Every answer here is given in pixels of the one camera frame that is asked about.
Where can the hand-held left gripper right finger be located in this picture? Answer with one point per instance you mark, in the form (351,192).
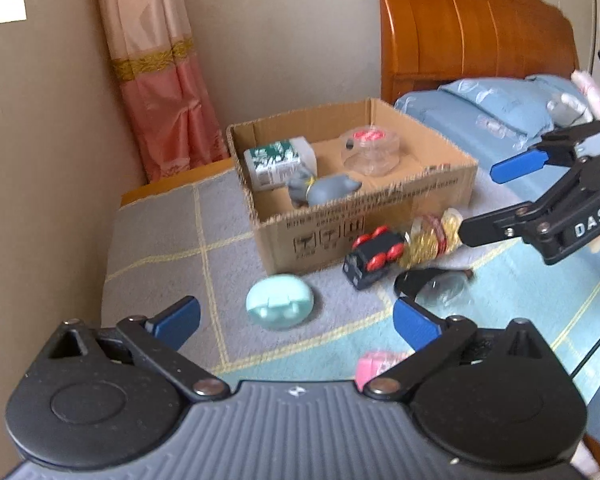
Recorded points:
(414,325)

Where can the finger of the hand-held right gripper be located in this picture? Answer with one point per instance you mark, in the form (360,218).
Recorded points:
(522,164)
(495,227)

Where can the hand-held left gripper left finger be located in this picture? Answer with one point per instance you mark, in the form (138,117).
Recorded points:
(177,317)

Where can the black magnifying glass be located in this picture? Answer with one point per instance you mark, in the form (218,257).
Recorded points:
(414,280)

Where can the pink cube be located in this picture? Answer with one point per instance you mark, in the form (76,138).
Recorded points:
(372,367)

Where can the black red toy car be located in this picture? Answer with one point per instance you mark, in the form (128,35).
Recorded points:
(370,260)

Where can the mint green egg-shaped case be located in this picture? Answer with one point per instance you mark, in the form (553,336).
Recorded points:
(277,302)

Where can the brown cardboard box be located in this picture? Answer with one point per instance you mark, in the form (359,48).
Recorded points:
(320,230)

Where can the blue flower pillow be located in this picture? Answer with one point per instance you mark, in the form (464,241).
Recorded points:
(505,102)

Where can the grey white cloth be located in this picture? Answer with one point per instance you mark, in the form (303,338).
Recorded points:
(565,107)

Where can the grey teal checked cloth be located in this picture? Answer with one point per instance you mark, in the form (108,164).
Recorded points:
(170,240)

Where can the pink white cloth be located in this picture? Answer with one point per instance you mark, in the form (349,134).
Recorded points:
(597,92)

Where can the clear plastic jar red label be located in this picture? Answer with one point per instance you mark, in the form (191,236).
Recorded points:
(375,155)

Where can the wooden headboard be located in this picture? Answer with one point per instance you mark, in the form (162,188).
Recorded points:
(455,25)

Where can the grey hippo toy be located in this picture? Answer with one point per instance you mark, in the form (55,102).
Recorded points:
(330,187)

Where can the green white carton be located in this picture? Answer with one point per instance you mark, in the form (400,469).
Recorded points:
(275,160)

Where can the pink curtain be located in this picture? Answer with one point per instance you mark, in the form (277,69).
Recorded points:
(155,85)

